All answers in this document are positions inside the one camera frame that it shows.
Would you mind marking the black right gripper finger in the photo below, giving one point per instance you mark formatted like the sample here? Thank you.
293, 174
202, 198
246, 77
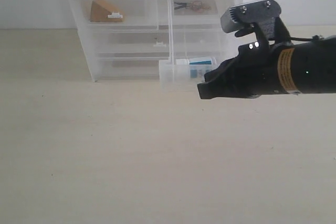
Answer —
219, 70
219, 88

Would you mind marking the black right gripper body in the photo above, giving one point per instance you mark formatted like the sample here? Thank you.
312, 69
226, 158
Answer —
253, 72

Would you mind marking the white pill bottle blue label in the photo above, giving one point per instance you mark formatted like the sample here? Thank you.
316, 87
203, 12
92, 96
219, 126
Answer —
194, 68

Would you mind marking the clear drawer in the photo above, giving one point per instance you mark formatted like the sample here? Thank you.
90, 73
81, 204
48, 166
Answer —
126, 43
115, 65
138, 14
191, 35

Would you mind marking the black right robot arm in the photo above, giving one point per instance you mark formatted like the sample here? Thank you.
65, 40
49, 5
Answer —
283, 68

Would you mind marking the pile of rubber bands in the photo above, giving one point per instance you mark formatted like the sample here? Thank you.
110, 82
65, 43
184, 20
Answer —
196, 6

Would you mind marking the clear bottom drawer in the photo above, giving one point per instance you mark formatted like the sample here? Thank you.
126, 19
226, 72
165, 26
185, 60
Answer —
115, 65

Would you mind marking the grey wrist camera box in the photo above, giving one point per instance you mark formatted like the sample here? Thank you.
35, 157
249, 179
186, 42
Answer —
259, 17

